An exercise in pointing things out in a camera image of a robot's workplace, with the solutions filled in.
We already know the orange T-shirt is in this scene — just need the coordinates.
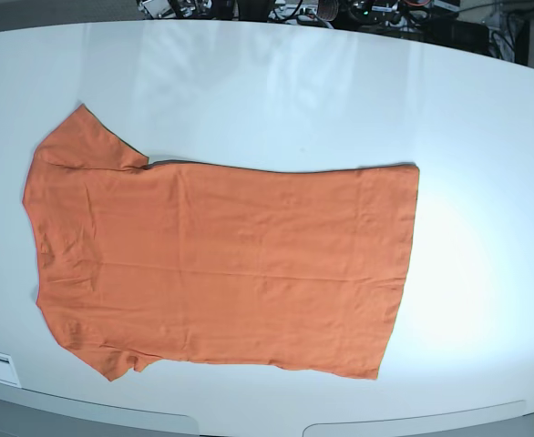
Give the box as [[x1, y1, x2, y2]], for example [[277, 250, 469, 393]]
[[23, 107, 420, 380]]

